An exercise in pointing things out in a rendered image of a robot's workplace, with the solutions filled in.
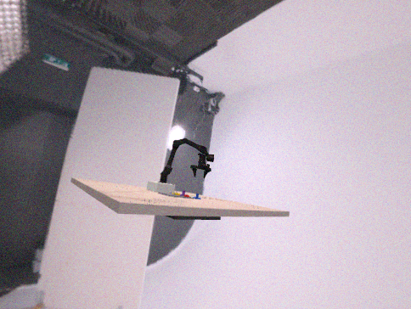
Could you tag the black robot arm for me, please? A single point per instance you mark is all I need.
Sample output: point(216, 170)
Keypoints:
point(175, 144)

